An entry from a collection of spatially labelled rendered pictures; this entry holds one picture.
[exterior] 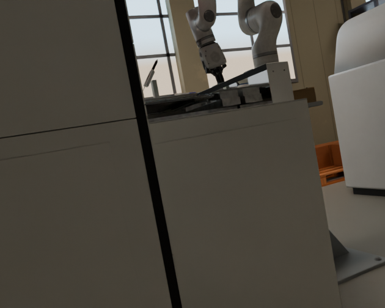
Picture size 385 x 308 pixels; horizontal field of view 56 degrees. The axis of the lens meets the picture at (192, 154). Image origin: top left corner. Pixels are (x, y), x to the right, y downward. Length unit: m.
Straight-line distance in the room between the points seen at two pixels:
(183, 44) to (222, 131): 3.19
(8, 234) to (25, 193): 0.08
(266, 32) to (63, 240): 1.33
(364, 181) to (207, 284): 2.49
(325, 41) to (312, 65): 0.43
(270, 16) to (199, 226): 1.06
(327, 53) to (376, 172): 2.63
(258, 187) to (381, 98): 2.16
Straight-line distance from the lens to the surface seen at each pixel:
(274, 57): 1.79
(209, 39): 1.61
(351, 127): 3.37
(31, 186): 0.73
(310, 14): 5.53
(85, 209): 0.74
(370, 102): 3.23
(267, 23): 1.75
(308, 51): 5.33
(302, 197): 1.24
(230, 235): 1.09
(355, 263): 2.00
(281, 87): 1.29
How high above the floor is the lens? 0.76
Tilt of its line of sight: 3 degrees down
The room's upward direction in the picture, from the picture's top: 10 degrees counter-clockwise
